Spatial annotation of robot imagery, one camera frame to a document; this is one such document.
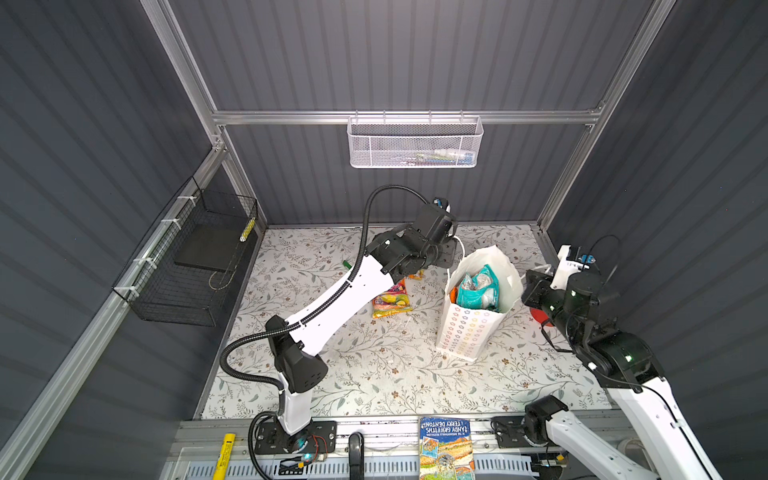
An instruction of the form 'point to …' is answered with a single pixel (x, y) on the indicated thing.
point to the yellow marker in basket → (247, 230)
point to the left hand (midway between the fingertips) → (446, 244)
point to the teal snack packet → (479, 290)
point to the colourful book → (445, 449)
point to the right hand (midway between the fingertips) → (531, 274)
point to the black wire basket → (182, 270)
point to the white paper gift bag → (464, 331)
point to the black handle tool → (356, 448)
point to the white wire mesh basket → (415, 141)
